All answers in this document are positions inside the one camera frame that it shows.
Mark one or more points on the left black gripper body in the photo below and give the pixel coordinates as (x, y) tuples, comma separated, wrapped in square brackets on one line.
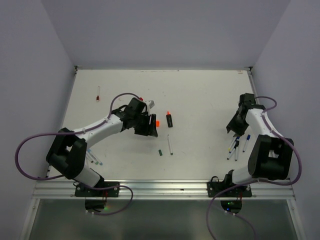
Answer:
[(141, 125)]

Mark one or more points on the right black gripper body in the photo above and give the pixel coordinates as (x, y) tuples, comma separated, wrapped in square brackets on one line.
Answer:
[(237, 124)]

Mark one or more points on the orange highlighter cap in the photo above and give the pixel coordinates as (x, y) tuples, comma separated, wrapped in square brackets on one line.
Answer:
[(157, 123)]

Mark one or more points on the black orange highlighter body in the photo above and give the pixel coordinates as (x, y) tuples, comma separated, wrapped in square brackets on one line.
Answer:
[(169, 119)]

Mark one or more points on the green marker pen body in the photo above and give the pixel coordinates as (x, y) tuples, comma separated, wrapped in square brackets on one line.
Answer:
[(170, 145)]

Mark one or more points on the yellow marker pen body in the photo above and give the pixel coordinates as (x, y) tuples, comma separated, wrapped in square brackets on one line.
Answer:
[(231, 147)]

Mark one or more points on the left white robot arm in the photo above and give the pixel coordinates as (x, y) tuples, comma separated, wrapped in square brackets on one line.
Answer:
[(68, 151)]

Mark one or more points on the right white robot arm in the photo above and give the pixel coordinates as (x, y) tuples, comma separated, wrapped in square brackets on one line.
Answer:
[(270, 158)]

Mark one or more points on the blue capped pen right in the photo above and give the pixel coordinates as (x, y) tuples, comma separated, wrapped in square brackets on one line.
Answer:
[(246, 143)]

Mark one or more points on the dark blue capped pen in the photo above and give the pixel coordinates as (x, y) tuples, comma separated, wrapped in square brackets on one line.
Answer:
[(236, 148)]

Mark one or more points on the light blue capped pen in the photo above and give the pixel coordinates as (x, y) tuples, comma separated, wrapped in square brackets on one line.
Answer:
[(95, 157)]

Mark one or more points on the teal capped pen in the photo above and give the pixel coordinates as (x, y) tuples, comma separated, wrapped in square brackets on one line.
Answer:
[(91, 159)]

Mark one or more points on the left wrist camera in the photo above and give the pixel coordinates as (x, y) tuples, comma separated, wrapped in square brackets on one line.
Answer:
[(149, 104)]

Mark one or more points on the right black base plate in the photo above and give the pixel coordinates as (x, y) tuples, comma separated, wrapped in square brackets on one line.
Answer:
[(226, 189)]

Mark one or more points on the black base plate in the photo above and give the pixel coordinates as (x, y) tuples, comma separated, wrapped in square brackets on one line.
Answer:
[(106, 189), (226, 189)]

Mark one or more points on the aluminium mounting rail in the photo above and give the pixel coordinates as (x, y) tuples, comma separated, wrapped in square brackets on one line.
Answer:
[(161, 190)]

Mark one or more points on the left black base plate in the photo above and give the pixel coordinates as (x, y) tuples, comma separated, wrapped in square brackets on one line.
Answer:
[(106, 189)]

